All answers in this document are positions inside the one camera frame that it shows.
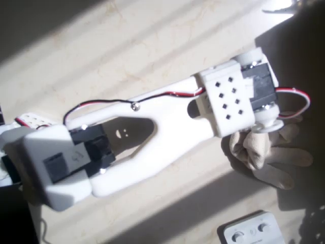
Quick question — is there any white knitted work glove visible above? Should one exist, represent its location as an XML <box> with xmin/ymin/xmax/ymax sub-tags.
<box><xmin>220</xmin><ymin>115</ymin><xmax>313</xmax><ymax>191</ymax></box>

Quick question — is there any white device with two knobs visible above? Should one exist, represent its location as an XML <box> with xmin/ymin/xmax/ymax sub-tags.
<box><xmin>217</xmin><ymin>209</ymin><xmax>285</xmax><ymax>244</ymax></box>

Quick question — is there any black textured object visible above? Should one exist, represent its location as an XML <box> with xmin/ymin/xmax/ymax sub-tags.
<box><xmin>298</xmin><ymin>207</ymin><xmax>325</xmax><ymax>244</ymax></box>

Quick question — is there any black box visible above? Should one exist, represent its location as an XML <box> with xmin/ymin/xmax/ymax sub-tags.
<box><xmin>0</xmin><ymin>184</ymin><xmax>39</xmax><ymax>244</ymax></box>

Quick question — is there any red white black servo cable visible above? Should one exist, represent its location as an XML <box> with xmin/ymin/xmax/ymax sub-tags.
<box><xmin>62</xmin><ymin>87</ymin><xmax>208</xmax><ymax>126</ymax></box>
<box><xmin>275</xmin><ymin>87</ymin><xmax>312</xmax><ymax>120</ymax></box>

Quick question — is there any thin dark cable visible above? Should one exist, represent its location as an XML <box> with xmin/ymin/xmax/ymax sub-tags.
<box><xmin>40</xmin><ymin>218</ymin><xmax>50</xmax><ymax>243</ymax></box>

